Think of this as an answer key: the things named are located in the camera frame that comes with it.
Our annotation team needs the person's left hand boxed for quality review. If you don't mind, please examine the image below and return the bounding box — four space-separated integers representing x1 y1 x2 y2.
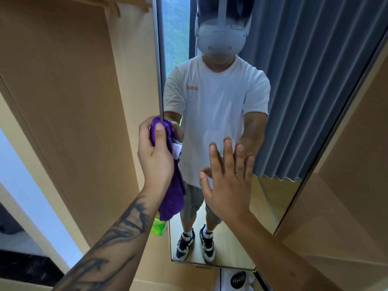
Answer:
137 116 176 196

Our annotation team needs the person's right hand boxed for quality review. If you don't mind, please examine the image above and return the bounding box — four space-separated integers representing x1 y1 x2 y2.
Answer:
199 137 255 221

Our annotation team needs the purple cleaning cloth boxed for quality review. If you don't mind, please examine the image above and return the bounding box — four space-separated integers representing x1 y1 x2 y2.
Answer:
150 116 186 221

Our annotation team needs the pull-out wardrobe mirror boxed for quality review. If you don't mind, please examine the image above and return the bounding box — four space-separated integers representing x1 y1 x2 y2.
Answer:
152 0 388 272

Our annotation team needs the person's left forearm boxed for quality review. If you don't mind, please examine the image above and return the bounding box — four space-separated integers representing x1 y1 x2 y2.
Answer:
53 188 166 291

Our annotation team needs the person's right forearm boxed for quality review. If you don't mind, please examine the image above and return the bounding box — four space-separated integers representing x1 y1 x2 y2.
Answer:
230 212 343 291

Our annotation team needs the light wooden wardrobe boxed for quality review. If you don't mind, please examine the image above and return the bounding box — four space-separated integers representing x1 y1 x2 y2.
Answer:
0 0 388 291

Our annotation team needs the green tissue packet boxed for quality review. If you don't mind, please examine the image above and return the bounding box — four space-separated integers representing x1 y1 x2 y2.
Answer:
151 215 167 237

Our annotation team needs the white bag with black label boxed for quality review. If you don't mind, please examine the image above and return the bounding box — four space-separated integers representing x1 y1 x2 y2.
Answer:
219 268 255 291

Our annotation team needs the wooden clothes hanger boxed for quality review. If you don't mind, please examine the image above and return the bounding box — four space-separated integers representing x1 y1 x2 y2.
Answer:
60 0 152 17

